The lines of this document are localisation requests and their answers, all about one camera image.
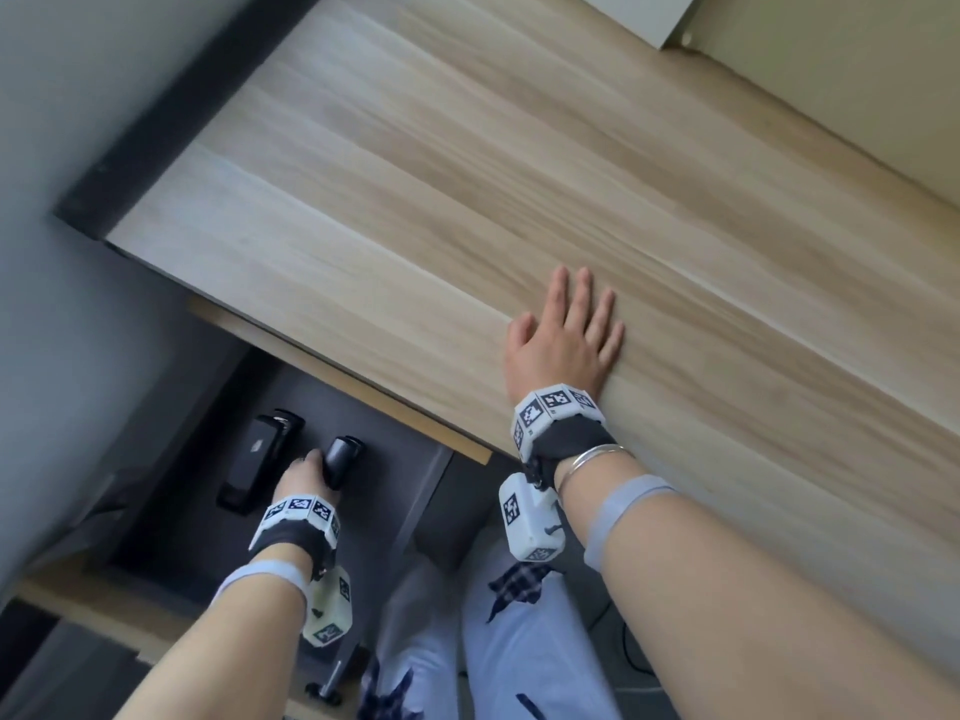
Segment black clamp holder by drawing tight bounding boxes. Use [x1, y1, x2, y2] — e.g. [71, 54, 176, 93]
[216, 407, 306, 515]

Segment person's right hand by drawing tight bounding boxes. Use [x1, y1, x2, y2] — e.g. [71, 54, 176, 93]
[506, 265, 626, 406]

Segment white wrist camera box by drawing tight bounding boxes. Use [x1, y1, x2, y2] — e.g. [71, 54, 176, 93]
[301, 565, 356, 648]
[498, 472, 566, 564]

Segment light blue trousers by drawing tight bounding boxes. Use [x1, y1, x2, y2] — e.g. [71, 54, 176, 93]
[360, 517, 625, 720]

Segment black cylindrical device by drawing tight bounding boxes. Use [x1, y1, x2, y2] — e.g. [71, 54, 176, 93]
[321, 435, 366, 493]

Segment black cable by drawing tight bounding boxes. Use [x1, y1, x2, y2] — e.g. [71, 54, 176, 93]
[591, 598, 665, 679]

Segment grey-blue forearm band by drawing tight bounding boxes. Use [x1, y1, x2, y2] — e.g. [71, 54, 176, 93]
[582, 475, 681, 573]
[209, 559, 313, 610]

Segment grey drawer with wooden front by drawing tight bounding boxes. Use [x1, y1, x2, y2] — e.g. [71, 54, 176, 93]
[15, 298, 494, 672]

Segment person's left hand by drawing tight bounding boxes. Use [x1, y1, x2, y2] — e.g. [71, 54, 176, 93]
[270, 450, 339, 512]

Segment white marker wristband tracker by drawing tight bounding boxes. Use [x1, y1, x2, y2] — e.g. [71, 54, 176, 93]
[248, 492, 343, 572]
[510, 382, 608, 482]

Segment black metal caster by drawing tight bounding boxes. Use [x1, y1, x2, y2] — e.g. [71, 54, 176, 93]
[303, 658, 348, 707]

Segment silver bracelet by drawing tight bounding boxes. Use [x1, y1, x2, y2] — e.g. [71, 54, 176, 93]
[555, 444, 630, 493]

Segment person's right forearm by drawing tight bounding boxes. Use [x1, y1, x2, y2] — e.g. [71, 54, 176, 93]
[556, 448, 960, 720]

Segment person's left forearm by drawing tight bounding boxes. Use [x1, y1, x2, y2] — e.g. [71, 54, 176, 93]
[112, 543, 317, 720]

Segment white panel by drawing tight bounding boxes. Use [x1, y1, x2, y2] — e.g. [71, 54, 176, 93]
[553, 0, 711, 51]

